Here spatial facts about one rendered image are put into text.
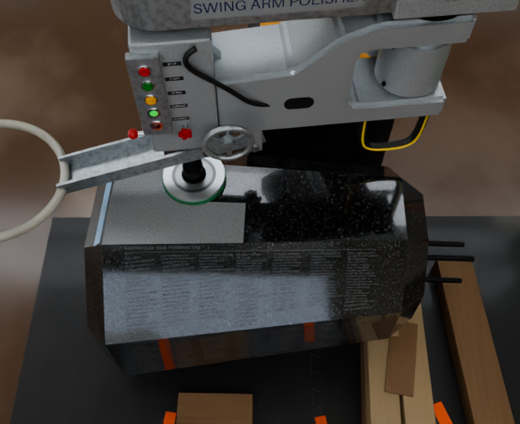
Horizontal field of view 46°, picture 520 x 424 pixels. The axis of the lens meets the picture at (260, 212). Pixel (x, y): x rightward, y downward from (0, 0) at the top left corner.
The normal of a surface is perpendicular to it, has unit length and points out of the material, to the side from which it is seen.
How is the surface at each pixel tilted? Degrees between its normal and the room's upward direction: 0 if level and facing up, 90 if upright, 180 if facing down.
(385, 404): 0
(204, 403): 0
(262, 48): 4
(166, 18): 90
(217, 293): 45
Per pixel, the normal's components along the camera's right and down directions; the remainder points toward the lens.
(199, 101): 0.11, 0.84
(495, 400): 0.00, -0.53
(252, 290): 0.01, 0.22
